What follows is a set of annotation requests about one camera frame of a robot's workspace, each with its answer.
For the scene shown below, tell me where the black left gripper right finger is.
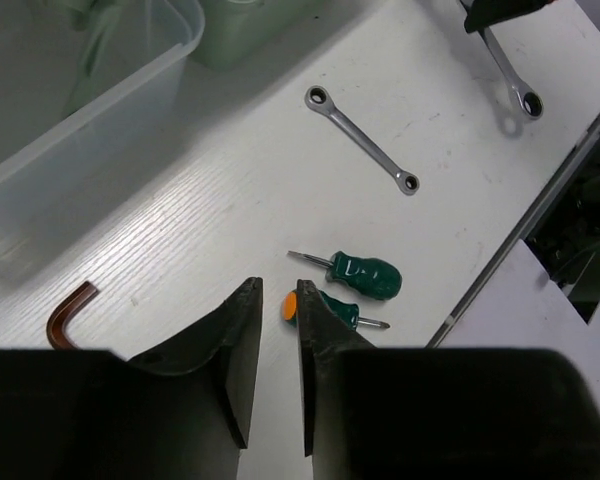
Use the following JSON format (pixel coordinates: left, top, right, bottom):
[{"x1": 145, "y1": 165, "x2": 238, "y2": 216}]
[{"x1": 296, "y1": 280, "x2": 374, "y2": 456}]

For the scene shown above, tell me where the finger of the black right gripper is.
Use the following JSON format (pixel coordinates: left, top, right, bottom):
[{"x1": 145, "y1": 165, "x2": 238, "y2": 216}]
[{"x1": 462, "y1": 0, "x2": 553, "y2": 33}]

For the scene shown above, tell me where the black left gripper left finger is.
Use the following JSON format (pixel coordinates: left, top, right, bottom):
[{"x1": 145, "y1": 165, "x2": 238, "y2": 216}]
[{"x1": 129, "y1": 277, "x2": 263, "y2": 448}]

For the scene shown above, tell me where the green stubby phillips screwdriver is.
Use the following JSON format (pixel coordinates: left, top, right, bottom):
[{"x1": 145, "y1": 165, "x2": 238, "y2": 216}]
[{"x1": 281, "y1": 290, "x2": 391, "y2": 330}]

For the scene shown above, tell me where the large silver ratchet wrench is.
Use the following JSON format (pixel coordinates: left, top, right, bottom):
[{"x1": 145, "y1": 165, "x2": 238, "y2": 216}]
[{"x1": 479, "y1": 28, "x2": 544, "y2": 121}]

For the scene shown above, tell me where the large brown hex key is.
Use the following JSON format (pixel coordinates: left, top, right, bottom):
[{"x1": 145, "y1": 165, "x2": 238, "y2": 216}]
[{"x1": 45, "y1": 281, "x2": 99, "y2": 350}]

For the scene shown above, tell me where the small silver ratchet wrench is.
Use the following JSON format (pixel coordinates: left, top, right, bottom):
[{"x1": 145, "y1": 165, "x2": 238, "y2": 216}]
[{"x1": 304, "y1": 85, "x2": 420, "y2": 196}]

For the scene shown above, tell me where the green plastic toolbox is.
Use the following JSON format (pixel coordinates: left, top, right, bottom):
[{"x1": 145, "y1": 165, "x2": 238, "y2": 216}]
[{"x1": 193, "y1": 0, "x2": 309, "y2": 70}]

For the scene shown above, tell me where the clear toolbox lid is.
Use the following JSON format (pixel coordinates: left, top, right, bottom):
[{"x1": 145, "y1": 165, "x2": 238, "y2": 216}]
[{"x1": 0, "y1": 1, "x2": 205, "y2": 275}]

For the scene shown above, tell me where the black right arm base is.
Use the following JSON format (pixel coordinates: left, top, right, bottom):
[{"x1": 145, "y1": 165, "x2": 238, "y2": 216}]
[{"x1": 525, "y1": 135, "x2": 600, "y2": 323}]

